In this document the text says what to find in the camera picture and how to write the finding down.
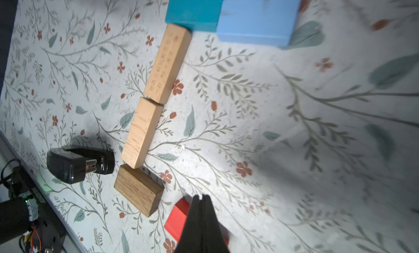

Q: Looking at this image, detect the black stapler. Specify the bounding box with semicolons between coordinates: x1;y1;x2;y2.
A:
46;145;115;184

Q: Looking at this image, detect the light blue block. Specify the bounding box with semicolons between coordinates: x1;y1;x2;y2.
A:
216;0;302;47

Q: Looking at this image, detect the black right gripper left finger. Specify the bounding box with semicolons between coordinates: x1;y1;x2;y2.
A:
175;195;203;253

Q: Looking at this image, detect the red block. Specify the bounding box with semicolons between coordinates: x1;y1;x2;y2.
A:
164;196;229;246

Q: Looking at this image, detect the light wooden block slanted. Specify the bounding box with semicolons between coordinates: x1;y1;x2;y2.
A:
122;97;163;169

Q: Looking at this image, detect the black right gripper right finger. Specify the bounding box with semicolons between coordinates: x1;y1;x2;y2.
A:
201;195;229;253

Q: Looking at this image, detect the light wooden block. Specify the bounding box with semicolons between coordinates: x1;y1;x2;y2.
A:
145;24;192;104

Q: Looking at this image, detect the teal block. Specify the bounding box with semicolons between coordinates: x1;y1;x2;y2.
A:
165;0;223;32

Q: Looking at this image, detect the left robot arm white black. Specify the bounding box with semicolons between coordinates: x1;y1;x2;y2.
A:
1;197;39;244

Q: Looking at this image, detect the dark wooden block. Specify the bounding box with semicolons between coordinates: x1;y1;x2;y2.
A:
114;164;164;218

